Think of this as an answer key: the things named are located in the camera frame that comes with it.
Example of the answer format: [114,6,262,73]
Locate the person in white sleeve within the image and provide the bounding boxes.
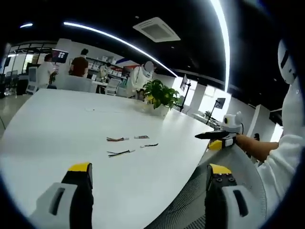
[256,77,305,217]

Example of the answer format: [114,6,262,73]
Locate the white kiosk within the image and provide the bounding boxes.
[25,66,39,96]

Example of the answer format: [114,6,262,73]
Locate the white planter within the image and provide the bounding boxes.
[140,101,170,118]

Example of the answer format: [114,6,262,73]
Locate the black yellow wire JST connector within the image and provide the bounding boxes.
[107,149,136,158]

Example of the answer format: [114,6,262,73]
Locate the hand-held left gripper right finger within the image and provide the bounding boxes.
[204,163,268,229]

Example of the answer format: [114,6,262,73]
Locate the grey mesh office chair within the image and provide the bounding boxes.
[142,147,269,229]

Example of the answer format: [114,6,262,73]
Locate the white partition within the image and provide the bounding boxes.
[55,74,99,94]

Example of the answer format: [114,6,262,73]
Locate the wall shelves with boxes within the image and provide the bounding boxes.
[85,55,130,82]

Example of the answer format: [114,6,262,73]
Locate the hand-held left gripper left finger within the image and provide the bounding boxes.
[28,162,94,229]

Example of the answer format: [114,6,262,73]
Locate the wall screen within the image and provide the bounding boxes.
[51,49,69,64]

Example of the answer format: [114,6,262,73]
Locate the white worn device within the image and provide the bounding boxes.
[277,39,299,84]

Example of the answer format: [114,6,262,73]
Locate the monitor on black stand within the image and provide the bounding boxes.
[180,74,193,113]

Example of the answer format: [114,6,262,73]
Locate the curved ceiling light strip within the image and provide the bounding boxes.
[210,0,231,93]

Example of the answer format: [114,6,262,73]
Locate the ceiling air conditioner vent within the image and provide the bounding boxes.
[132,17,181,43]

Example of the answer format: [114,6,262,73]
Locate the long ceiling light strip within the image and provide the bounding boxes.
[62,21,179,78]

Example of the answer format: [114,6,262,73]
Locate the white office chair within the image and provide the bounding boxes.
[104,78,122,96]

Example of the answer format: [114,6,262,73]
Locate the green potted plant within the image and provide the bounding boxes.
[142,79,183,111]

